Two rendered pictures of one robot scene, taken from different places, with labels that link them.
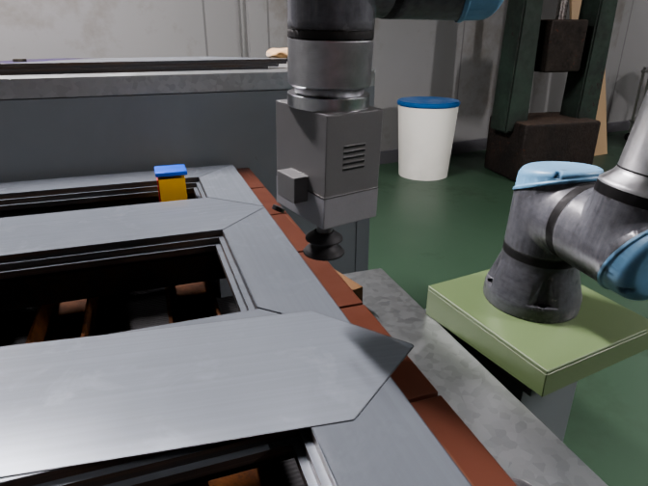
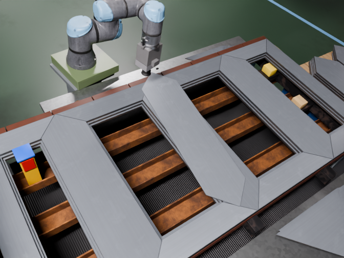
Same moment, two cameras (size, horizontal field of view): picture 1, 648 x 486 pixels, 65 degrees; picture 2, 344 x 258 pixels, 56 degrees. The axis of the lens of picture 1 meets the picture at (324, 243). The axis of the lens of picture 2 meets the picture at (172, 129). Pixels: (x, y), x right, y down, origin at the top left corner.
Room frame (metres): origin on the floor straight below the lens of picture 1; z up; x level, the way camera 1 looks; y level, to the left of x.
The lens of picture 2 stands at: (0.77, 1.02, 1.88)
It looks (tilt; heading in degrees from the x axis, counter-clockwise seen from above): 51 degrees down; 246
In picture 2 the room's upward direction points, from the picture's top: 12 degrees clockwise
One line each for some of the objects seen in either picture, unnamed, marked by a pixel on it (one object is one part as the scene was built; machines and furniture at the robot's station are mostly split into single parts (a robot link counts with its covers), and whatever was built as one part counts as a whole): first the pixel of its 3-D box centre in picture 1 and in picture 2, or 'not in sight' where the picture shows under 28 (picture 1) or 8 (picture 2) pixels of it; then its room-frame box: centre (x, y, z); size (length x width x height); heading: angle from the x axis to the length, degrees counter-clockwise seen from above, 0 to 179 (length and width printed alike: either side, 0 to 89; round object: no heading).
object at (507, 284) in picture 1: (535, 271); (81, 52); (0.74, -0.34, 0.78); 0.15 x 0.15 x 0.10
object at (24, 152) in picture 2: (171, 174); (23, 153); (0.98, 0.31, 0.88); 0.06 x 0.06 x 0.02; 19
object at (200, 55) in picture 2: not in sight; (217, 58); (-0.03, -0.33, 0.70); 0.39 x 0.12 x 0.04; 19
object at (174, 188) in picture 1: (176, 221); (29, 168); (0.98, 0.31, 0.78); 0.05 x 0.05 x 0.19; 19
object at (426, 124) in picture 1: (425, 138); not in sight; (4.23, -0.85, 0.31); 0.51 x 0.51 x 0.62
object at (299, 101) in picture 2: not in sight; (298, 102); (-0.27, 0.15, 0.79); 0.06 x 0.05 x 0.04; 109
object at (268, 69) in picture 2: not in sight; (269, 69); (-0.23, -0.09, 0.79); 0.06 x 0.05 x 0.04; 109
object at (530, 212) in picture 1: (554, 205); (81, 33); (0.73, -0.35, 0.90); 0.13 x 0.12 x 0.14; 17
